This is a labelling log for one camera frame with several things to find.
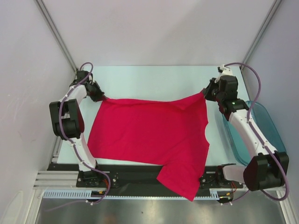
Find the white cable duct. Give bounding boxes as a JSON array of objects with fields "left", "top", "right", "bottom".
[{"left": 43, "top": 189, "right": 233, "bottom": 200}]

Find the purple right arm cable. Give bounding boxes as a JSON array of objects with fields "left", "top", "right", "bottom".
[{"left": 217, "top": 62, "right": 289, "bottom": 207}]

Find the left aluminium corner post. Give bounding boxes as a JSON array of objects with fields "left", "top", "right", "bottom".
[{"left": 34, "top": 0, "right": 77, "bottom": 71}]

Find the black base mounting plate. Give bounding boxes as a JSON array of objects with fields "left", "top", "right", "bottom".
[{"left": 47, "top": 163, "right": 243, "bottom": 196}]

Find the red t shirt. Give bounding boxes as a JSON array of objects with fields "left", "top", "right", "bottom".
[{"left": 88, "top": 92, "right": 209, "bottom": 201}]

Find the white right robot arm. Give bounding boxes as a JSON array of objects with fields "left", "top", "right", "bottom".
[{"left": 203, "top": 75, "right": 290, "bottom": 195}]

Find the right aluminium corner post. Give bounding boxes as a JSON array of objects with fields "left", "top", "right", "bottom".
[{"left": 242, "top": 0, "right": 284, "bottom": 64}]

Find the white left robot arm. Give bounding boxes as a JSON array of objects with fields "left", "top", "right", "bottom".
[{"left": 49, "top": 70, "right": 105, "bottom": 187}]

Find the aluminium corner post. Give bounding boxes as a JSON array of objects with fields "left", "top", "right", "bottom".
[
  {"left": 34, "top": 0, "right": 77, "bottom": 71},
  {"left": 242, "top": 0, "right": 284, "bottom": 64}
]

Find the teal plastic basin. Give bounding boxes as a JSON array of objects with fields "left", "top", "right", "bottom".
[{"left": 222, "top": 102, "right": 286, "bottom": 166}]

